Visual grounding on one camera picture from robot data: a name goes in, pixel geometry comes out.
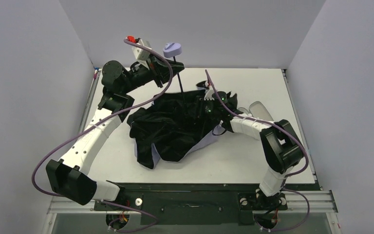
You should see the lavender folding umbrella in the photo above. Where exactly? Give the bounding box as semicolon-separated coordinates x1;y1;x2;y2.
126;42;239;170

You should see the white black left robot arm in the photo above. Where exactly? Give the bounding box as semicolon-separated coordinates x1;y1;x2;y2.
45;55;185;205

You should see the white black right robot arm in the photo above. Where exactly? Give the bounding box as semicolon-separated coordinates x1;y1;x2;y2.
195;91;304;210

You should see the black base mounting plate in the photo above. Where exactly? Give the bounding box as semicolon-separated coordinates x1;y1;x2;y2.
91;183;293;229

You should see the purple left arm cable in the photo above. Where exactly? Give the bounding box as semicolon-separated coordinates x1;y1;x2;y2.
31;38;174;234

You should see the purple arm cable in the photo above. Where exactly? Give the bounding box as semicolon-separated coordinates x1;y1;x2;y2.
31;38;174;234
204;69;310;233

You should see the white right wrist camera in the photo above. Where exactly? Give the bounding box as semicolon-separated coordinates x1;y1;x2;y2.
196;81;215;101

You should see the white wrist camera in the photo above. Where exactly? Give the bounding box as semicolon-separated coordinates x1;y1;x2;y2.
196;81;215;101
127;36;150;70

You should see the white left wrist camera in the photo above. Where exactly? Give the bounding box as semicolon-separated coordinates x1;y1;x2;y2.
127;36;150;70

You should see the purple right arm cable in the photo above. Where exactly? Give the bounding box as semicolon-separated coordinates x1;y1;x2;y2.
204;69;310;233

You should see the aluminium front frame rail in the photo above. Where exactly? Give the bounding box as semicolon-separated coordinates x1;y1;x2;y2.
48;191;337;214

